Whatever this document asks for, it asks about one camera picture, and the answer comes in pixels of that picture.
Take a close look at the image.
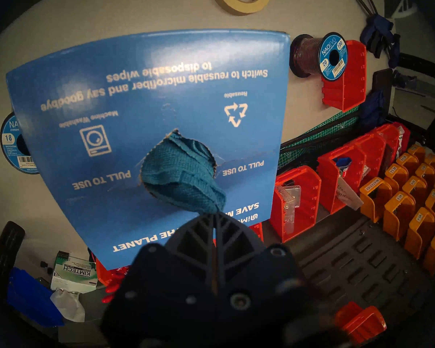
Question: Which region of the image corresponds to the yellow bin labelled M2.5-5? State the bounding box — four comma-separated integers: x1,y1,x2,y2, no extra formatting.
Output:
384,163,408,195

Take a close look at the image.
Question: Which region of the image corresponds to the white paper packet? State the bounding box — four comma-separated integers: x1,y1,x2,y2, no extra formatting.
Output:
335,175,365,211

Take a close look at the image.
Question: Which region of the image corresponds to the blue plastic bin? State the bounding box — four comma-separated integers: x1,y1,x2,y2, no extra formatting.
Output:
7,268,64,327

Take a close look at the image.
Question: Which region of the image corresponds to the black cylindrical bottle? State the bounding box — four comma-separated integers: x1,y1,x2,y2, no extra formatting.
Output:
0,221,26,275

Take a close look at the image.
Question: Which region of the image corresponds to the yellow bin labelled M4 hex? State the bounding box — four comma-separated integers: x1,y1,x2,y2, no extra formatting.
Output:
360,177,393,223

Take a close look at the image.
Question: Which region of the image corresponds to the beige masking tape roll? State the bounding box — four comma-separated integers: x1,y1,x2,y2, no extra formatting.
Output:
210,0,272,16

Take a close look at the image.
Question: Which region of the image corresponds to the yellow bin labelled M3-6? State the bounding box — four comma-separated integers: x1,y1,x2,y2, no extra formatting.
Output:
383,191,415,241

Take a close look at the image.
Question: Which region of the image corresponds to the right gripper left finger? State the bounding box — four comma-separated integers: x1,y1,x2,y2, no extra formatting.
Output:
164,212,217,279

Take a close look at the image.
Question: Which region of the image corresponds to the blue microfiber towel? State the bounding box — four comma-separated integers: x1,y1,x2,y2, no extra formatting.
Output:
141,130,227,214

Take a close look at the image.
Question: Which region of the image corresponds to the small blue object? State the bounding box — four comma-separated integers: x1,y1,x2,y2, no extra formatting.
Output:
335,157,352,177

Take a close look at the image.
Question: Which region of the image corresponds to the red wire spool labelled 20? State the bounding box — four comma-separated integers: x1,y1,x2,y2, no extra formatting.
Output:
289,32,348,81

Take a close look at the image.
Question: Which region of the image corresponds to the red wire spool labelled 18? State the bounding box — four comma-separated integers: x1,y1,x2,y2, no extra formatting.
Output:
0,112,40,174

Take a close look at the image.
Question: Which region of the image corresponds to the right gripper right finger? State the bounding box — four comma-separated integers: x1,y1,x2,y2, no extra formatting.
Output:
216,212,268,279

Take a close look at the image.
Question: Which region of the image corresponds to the dark grey pegboard panel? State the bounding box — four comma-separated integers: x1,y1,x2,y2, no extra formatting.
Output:
265,213,435,348

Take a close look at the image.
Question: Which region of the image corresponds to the green cutting mat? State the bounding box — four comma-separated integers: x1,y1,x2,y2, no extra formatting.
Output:
277,106,359,168

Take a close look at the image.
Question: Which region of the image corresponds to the black flat block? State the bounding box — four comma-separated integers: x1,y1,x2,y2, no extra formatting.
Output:
372,68,394,108

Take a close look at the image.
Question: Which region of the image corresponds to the blue shop towel box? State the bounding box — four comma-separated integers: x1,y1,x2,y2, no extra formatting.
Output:
5,29,290,270

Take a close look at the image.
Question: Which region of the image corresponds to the yellow bin labelled M3-4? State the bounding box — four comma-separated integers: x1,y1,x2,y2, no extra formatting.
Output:
404,208,435,259

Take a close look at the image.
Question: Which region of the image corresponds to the clear bag of parts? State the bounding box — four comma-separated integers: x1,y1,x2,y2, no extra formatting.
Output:
278,184,301,235

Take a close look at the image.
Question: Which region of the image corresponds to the red plastic bin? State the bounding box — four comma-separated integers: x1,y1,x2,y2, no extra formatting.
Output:
335,302,387,344
375,124,403,163
321,40,367,112
352,133,386,177
316,144,366,214
270,165,322,243
393,122,411,156

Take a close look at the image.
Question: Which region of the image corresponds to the Kimtech tissue box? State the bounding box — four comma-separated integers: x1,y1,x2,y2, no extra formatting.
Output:
51,251,98,322

